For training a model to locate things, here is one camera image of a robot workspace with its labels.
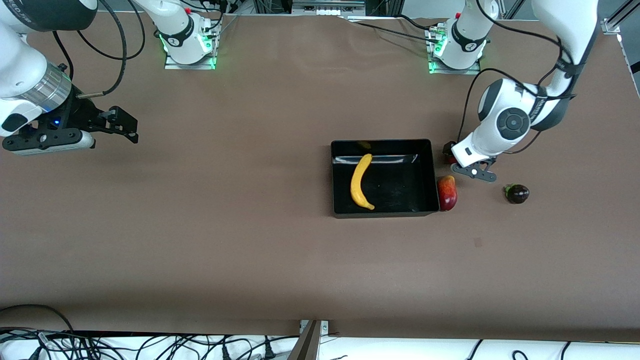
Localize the black plastic tray box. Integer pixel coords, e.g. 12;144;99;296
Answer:
330;139;441;219

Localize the yellow banana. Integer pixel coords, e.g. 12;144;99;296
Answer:
350;153;376;211

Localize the red mango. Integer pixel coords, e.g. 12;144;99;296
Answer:
436;175;459;212

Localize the dark purple eggplant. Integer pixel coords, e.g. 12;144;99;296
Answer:
503;183;530;205

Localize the silver device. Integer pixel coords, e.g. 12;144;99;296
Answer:
292;0;366;15

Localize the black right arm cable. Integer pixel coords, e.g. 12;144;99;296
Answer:
52;0;147;98

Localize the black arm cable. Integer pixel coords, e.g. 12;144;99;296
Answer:
459;0;581;151
52;0;147;98

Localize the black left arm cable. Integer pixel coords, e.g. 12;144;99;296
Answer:
459;0;581;151

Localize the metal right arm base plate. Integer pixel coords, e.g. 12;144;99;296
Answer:
164;20;217;70

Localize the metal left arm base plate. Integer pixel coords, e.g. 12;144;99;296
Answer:
428;25;482;76

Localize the black cable on table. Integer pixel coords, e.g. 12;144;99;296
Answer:
345;15;441;43

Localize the small metal bracket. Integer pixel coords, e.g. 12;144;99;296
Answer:
299;320;330;335

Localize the grey metal post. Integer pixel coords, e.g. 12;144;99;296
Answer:
287;320;321;360

